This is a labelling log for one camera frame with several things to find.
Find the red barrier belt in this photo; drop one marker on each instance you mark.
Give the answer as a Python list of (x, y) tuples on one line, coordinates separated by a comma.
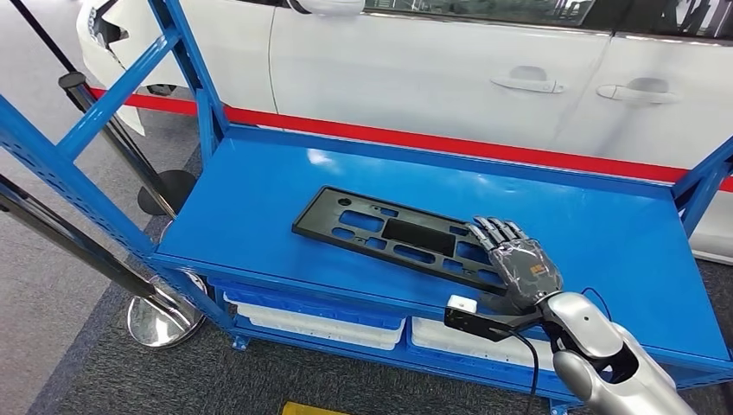
[(401, 138)]

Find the yellow floor tape square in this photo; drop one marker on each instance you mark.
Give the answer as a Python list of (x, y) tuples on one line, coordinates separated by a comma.
[(309, 409)]

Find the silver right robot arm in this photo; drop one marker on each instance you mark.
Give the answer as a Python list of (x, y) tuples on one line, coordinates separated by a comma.
[(584, 326)]

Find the stanchion post with dark base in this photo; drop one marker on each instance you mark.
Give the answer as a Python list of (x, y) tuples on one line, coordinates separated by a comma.
[(172, 192)]

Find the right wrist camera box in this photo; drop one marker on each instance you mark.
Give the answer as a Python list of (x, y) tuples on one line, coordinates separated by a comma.
[(469, 318)]

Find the white car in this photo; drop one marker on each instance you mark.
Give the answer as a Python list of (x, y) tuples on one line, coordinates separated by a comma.
[(401, 68)]

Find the black barrier belt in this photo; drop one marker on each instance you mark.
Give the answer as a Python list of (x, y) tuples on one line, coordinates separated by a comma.
[(37, 31)]

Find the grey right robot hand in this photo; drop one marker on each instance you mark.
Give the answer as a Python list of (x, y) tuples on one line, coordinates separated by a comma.
[(527, 269)]

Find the blue metal shelf rack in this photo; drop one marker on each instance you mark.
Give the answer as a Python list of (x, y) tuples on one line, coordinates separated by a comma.
[(258, 217)]

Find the chrome stanchion post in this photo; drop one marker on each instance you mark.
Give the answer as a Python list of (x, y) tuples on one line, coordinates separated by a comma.
[(166, 321)]

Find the long black plastic part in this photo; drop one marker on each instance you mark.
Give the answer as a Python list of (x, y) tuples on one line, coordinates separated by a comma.
[(320, 220)]

